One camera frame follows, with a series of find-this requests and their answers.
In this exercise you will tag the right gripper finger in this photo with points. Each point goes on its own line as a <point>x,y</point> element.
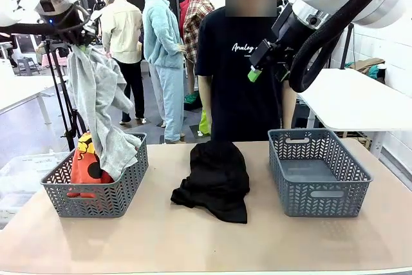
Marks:
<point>284,65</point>
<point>260,56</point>

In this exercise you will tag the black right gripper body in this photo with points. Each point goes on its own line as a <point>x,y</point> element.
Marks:
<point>288,28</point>

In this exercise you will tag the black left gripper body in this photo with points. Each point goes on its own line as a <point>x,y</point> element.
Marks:
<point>84,35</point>

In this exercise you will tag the light grey garment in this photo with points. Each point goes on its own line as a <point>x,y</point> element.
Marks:
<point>96,94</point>

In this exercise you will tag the orange cartoon print t-shirt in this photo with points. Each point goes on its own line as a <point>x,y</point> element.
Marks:
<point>87,165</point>

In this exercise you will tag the person's left forearm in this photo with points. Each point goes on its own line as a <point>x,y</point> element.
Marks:
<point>289,107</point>

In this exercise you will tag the person's right forearm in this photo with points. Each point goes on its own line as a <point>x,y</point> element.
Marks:
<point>204,114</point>

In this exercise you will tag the mannequin in cream shirt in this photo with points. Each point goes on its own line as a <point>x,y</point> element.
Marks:
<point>122,27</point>

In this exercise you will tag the person in black t-shirt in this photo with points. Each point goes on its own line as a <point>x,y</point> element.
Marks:
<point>238,94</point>

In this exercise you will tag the black tripod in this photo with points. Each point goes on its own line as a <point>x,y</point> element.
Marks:
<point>61,94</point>

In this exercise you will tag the grey stool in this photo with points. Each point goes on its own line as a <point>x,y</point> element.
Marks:
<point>28,64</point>

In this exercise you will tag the mannequin in plaid shirt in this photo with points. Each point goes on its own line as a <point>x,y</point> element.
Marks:
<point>196,20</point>

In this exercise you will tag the white work table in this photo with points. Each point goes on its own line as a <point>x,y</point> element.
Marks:
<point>22,91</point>

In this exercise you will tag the brown garment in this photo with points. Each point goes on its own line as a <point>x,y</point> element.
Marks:
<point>365,64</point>

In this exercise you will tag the mannequin in light blue fleece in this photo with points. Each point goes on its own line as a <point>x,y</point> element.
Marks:
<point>164,46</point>

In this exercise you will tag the neon green garment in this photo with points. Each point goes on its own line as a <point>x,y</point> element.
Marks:
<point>204,123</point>

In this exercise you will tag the black garment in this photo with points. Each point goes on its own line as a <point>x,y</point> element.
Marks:
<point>215,175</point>

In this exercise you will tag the grey plastic woven-pattern basket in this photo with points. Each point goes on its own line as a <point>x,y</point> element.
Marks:
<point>322,204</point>
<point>128,191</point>

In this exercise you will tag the large clear plastic storage box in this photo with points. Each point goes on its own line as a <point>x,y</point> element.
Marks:
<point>19,178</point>

